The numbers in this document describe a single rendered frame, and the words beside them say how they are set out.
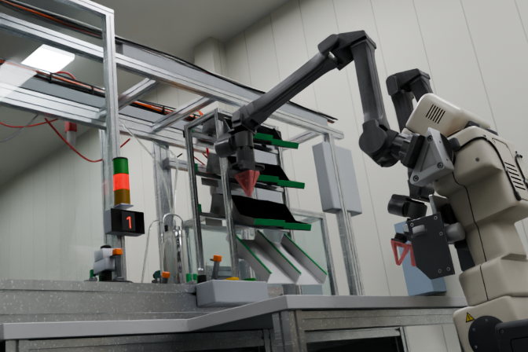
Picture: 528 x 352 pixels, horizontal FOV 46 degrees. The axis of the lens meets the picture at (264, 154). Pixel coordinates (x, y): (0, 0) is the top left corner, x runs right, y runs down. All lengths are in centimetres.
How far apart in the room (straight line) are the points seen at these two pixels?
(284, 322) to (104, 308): 43
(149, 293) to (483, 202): 87
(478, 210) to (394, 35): 416
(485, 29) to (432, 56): 48
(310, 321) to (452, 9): 436
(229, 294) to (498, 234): 70
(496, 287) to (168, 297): 80
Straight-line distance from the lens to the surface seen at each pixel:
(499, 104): 508
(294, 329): 135
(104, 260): 172
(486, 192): 167
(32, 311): 142
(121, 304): 154
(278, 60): 654
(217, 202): 228
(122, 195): 197
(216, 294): 164
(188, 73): 303
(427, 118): 175
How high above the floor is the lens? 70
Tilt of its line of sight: 20 degrees up
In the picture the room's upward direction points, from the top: 8 degrees counter-clockwise
